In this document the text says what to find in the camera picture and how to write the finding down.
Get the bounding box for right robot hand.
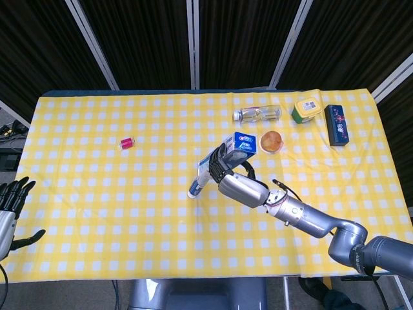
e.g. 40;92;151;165
206;143;270;209

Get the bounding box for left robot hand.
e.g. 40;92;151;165
0;176;46;263

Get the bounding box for blue toothpaste box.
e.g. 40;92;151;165
196;130;258;182

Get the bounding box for white blue toothpaste tube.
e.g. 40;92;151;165
187;170;211;200

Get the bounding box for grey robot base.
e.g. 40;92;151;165
128;277;268;310

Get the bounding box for dark blue printed box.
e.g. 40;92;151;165
323;104;351;147

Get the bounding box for orange jelly cup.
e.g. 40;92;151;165
260;130;285;154

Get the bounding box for clear plastic water bottle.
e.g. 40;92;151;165
233;104;283;124

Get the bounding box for yellow lidded green container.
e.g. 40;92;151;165
291;98;323;125

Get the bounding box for yellow white checkered tablecloth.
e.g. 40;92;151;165
0;88;413;284

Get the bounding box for pink wrapped candy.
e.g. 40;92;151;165
117;136;136;150

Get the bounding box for black folding screen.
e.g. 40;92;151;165
0;0;413;207

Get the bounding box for black cables bundle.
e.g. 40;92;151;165
0;119;29;143

